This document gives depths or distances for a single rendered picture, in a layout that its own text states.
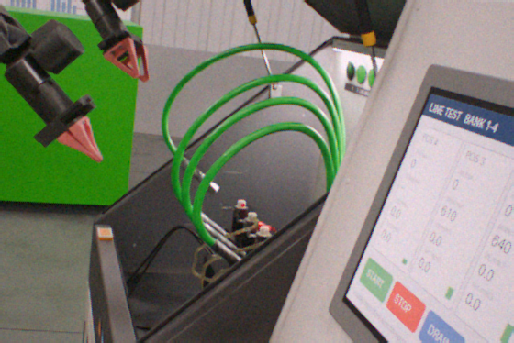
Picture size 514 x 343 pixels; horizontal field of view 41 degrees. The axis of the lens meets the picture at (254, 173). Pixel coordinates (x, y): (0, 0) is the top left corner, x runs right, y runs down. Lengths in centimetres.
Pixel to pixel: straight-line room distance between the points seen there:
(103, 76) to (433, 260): 396
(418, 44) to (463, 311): 39
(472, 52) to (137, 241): 106
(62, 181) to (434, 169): 405
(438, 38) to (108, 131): 388
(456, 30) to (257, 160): 90
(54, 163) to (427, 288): 407
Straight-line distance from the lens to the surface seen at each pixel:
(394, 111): 92
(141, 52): 152
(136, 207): 165
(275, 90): 165
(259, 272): 103
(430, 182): 79
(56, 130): 114
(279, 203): 172
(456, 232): 73
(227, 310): 104
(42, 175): 470
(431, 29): 92
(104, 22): 152
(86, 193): 474
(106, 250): 149
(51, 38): 113
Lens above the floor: 147
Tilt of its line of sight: 13 degrees down
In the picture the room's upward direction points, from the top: 8 degrees clockwise
